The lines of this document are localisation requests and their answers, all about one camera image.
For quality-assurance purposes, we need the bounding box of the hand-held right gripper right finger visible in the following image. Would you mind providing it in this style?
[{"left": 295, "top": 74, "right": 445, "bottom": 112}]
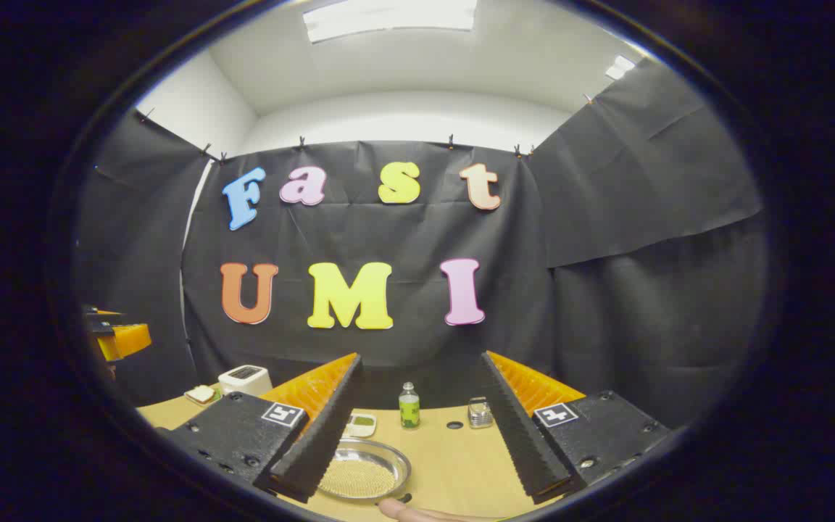
[{"left": 481, "top": 351, "right": 670, "bottom": 505}]

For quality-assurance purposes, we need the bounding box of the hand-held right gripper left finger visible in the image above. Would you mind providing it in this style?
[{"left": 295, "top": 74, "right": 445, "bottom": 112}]
[{"left": 155, "top": 352, "right": 364, "bottom": 504}]

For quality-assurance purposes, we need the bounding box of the stainless steel pot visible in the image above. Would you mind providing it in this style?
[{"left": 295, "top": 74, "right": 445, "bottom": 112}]
[{"left": 316, "top": 438, "right": 413, "bottom": 503}]

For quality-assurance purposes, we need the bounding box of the pile of soybeans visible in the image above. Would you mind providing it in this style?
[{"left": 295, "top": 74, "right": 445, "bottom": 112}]
[{"left": 320, "top": 458, "right": 396, "bottom": 499}]

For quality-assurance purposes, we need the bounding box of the green label plastic bottle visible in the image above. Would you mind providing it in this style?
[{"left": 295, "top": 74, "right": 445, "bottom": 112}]
[{"left": 399, "top": 382, "right": 420, "bottom": 430}]

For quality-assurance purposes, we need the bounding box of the white toaster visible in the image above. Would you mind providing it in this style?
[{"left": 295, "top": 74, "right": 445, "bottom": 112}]
[{"left": 218, "top": 365, "right": 273, "bottom": 397}]

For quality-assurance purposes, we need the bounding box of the black backdrop cloth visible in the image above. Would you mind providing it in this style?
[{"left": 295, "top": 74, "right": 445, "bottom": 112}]
[{"left": 73, "top": 58, "right": 770, "bottom": 428}]

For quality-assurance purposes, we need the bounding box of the large ceiling light panel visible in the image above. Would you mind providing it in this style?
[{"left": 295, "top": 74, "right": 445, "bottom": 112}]
[{"left": 303, "top": 0, "right": 478, "bottom": 43}]

